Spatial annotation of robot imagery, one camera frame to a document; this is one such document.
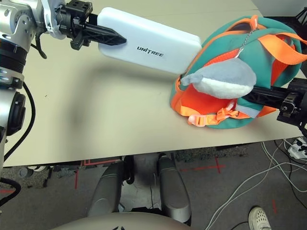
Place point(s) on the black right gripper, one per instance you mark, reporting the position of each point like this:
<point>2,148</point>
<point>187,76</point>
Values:
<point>292,103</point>

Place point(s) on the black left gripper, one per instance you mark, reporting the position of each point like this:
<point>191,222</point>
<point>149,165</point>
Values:
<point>74,19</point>

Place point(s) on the teal and orange backpack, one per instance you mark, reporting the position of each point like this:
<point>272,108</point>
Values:
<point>263,64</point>

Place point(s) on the white Unitree pencil case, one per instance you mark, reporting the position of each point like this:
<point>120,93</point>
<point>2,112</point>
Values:
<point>148,40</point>

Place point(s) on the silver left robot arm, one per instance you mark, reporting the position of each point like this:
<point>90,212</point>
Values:
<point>12,100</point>

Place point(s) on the white power strip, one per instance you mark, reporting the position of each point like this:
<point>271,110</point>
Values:
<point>298,148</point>

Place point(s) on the white bystander shoe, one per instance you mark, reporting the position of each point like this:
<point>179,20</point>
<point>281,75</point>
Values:
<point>259,219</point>

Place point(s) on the grey robot left leg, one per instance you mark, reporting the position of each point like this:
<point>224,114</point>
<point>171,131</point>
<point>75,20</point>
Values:
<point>106,189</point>

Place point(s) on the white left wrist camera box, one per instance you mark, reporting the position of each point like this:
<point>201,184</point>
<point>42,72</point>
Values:
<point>50,21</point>

